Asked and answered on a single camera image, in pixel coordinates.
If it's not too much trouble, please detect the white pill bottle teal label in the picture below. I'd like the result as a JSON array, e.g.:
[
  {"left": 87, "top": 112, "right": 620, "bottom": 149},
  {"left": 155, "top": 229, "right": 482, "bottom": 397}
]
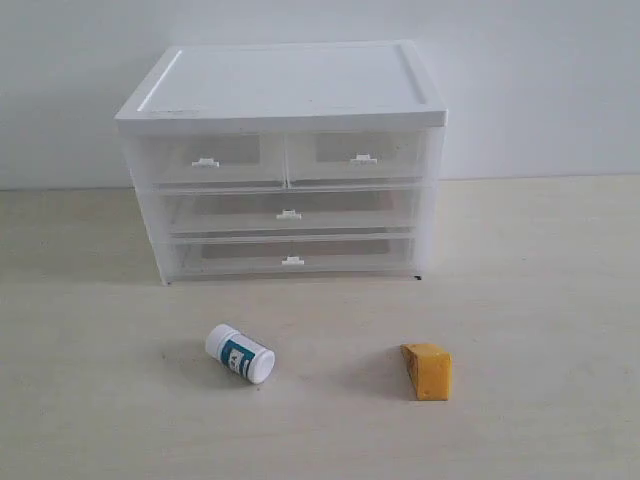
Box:
[{"left": 205, "top": 324, "right": 276, "bottom": 385}]

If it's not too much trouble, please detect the yellow cheese wedge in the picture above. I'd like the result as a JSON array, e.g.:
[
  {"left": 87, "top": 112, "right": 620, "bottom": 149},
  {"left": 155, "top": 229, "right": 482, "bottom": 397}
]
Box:
[{"left": 400, "top": 343, "right": 453, "bottom": 401}]

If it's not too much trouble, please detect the white plastic drawer cabinet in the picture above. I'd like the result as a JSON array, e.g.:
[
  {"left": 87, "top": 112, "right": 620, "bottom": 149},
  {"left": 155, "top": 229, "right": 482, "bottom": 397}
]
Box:
[{"left": 115, "top": 40, "right": 447, "bottom": 285}]

